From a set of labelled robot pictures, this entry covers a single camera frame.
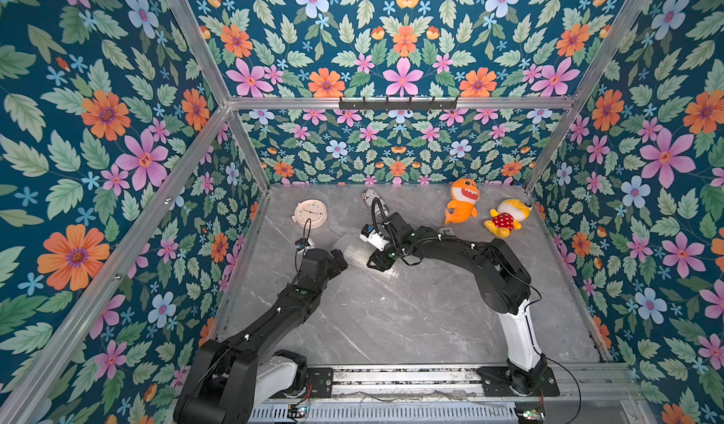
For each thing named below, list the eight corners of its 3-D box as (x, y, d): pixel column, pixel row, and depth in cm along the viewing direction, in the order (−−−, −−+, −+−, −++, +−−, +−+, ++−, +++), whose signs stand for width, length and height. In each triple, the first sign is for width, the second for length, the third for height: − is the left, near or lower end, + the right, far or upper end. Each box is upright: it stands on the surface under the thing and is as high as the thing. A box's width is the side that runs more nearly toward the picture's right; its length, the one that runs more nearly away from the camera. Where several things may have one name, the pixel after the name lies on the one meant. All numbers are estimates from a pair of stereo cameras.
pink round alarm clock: (292, 229, 108) (289, 224, 106) (298, 204, 116) (296, 199, 114) (324, 229, 108) (323, 224, 106) (329, 204, 116) (327, 199, 114)
